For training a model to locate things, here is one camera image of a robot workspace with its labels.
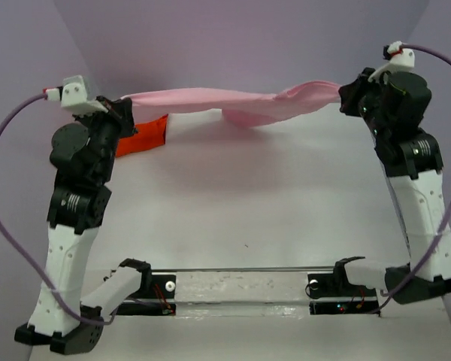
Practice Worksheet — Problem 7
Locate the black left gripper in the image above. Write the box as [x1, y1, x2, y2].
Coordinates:
[77, 93, 141, 179]

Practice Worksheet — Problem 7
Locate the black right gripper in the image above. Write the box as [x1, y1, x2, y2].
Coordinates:
[339, 66, 390, 138]

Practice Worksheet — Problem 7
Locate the pink t shirt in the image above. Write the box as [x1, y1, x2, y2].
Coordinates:
[122, 80, 340, 128]

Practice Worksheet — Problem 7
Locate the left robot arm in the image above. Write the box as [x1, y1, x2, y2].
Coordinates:
[14, 96, 152, 356]

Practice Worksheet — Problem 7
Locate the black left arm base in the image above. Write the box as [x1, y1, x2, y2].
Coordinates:
[117, 272, 177, 317]

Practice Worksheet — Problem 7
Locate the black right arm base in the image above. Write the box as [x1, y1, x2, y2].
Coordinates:
[304, 273, 379, 316]

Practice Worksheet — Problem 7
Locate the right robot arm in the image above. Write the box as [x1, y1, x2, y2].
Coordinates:
[331, 68, 451, 305]

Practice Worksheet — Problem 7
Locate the orange folded t shirt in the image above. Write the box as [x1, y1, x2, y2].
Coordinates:
[116, 114, 168, 157]

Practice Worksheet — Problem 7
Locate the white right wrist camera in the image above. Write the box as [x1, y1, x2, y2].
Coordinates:
[368, 41, 415, 83]

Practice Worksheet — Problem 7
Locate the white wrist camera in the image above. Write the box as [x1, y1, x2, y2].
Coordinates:
[43, 75, 107, 116]
[368, 41, 415, 83]

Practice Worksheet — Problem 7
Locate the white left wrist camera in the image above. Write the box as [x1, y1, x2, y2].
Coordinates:
[43, 75, 107, 116]

